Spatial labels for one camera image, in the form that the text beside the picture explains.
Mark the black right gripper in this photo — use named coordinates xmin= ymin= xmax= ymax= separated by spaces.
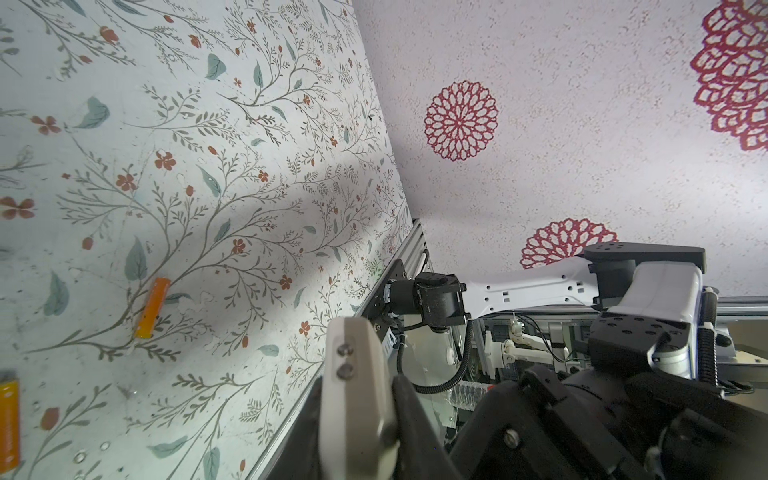
xmin=449 ymin=366 xmax=767 ymax=479

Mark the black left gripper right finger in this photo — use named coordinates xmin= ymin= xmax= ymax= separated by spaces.
xmin=392 ymin=375 xmax=461 ymax=480

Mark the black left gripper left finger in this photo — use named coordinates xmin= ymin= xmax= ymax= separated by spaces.
xmin=259 ymin=377 xmax=322 ymax=479

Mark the beige remote control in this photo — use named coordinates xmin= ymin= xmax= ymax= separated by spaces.
xmin=318 ymin=317 xmax=399 ymax=479

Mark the orange battery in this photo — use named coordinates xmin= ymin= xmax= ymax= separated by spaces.
xmin=0 ymin=379 xmax=21 ymax=474
xmin=134 ymin=277 xmax=171 ymax=339

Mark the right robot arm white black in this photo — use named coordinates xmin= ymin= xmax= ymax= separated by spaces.
xmin=383 ymin=241 xmax=767 ymax=479

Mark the black corrugated right cable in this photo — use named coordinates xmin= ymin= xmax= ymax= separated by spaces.
xmin=395 ymin=317 xmax=475 ymax=395

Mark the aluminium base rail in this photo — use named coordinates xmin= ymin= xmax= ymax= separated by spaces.
xmin=359 ymin=218 xmax=768 ymax=397

